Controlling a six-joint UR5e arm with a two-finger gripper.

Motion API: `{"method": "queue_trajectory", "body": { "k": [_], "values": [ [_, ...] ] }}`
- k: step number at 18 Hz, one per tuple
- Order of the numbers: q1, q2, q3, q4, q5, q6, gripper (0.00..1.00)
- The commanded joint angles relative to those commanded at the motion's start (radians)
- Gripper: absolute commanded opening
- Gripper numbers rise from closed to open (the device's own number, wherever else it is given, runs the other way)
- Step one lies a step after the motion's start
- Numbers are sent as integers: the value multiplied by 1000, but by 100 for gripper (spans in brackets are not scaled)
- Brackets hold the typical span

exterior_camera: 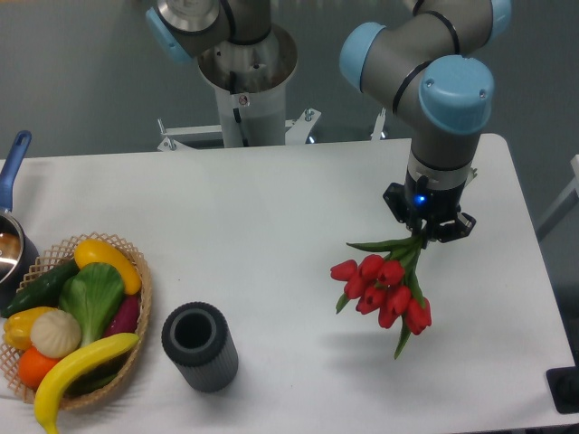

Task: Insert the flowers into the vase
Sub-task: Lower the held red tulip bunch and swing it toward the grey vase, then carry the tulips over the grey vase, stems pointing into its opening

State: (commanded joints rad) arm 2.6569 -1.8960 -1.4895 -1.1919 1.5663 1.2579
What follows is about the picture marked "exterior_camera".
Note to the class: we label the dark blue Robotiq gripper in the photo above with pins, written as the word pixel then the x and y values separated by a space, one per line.
pixel 416 203

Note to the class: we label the red tulip bouquet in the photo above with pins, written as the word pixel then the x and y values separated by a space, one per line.
pixel 385 281

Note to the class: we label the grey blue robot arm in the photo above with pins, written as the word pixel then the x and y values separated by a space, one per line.
pixel 422 71

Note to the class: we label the dark grey ribbed vase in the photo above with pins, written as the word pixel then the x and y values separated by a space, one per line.
pixel 198 341

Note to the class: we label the black box at table edge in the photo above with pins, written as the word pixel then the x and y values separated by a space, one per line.
pixel 563 385

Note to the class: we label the purple eggplant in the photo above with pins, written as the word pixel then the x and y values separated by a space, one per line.
pixel 126 319

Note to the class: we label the yellow squash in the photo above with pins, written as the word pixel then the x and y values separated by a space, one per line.
pixel 97 251

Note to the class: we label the green lettuce leaf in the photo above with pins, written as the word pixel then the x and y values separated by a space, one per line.
pixel 93 297

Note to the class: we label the woven wicker basket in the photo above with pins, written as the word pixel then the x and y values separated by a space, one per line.
pixel 56 255

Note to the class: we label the green cucumber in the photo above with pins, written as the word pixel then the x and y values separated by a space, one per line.
pixel 44 291

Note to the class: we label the white steamed bun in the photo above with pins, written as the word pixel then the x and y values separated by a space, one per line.
pixel 56 334

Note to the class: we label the yellow banana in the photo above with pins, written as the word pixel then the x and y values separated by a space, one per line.
pixel 54 384

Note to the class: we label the orange fruit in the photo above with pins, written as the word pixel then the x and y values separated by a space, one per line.
pixel 33 367

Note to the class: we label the yellow bell pepper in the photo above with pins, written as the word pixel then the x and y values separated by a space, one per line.
pixel 17 328

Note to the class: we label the white frame at right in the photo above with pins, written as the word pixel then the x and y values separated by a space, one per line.
pixel 566 200

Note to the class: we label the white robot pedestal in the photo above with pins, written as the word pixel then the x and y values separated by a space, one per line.
pixel 249 83

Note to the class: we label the blue handled saucepan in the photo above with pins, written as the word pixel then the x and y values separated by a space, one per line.
pixel 18 253

